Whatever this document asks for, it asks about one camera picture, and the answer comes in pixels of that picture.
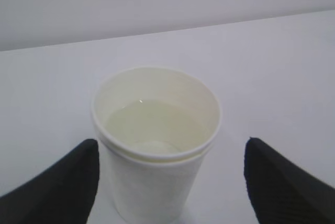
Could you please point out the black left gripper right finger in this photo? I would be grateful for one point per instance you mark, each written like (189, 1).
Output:
(282, 192)

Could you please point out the white paper cup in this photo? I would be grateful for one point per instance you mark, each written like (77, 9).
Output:
(156, 125)

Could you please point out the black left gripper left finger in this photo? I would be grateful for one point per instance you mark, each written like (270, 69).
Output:
(63, 193)

